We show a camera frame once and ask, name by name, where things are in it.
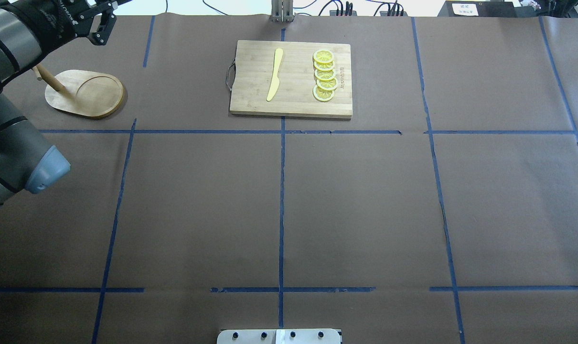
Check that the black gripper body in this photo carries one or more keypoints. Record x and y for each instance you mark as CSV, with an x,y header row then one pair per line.
x,y
55,20

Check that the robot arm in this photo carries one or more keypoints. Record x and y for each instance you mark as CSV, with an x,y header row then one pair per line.
x,y
29,31

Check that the wooden cup rack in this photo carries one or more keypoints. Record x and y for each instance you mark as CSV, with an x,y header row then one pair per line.
x,y
89,94

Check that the bamboo cutting board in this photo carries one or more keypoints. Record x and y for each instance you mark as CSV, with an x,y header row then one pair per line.
x,y
253,71

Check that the yellow plastic knife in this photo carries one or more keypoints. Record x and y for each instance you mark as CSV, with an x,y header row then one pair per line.
x,y
275,80

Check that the lemon slice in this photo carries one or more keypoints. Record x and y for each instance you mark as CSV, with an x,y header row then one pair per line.
x,y
322,95
323,57
324,67
324,75
327,85

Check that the black box with label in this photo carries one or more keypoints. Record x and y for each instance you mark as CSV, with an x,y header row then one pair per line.
x,y
477,8

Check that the aluminium frame post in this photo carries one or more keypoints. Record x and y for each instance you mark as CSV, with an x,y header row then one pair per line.
x,y
282,11

